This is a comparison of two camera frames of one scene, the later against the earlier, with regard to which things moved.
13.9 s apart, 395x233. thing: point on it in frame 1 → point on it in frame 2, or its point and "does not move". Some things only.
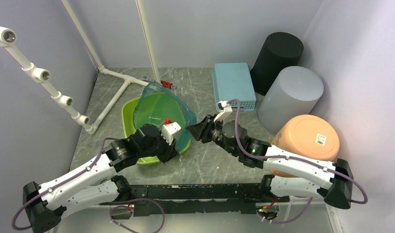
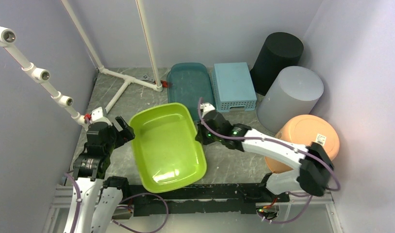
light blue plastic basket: x=233 y=81 does not move
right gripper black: x=196 y=130 does not move
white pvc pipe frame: x=6 y=37 does not move
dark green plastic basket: x=156 y=103 → x=187 y=82
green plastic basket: x=127 y=111 → x=168 y=155
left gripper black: x=170 y=151 → x=123 y=136
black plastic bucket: x=280 y=51 does not move
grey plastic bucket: x=294 y=94 does not move
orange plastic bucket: x=306 y=136 does not move
